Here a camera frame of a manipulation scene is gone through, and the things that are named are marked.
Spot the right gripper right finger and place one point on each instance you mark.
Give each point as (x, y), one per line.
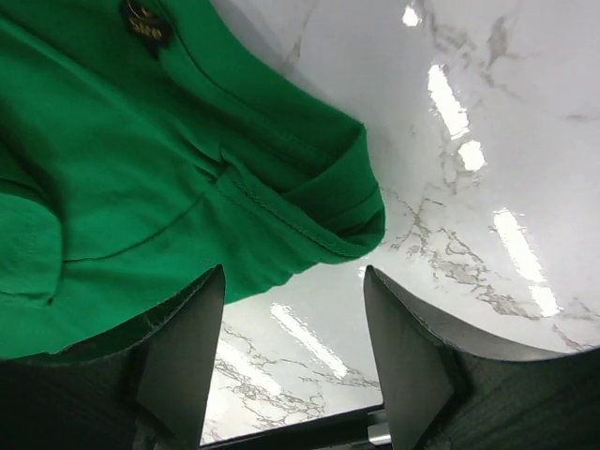
(447, 384)

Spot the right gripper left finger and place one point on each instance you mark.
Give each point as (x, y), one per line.
(142, 385)

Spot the green t shirt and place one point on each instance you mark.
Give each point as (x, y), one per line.
(142, 145)

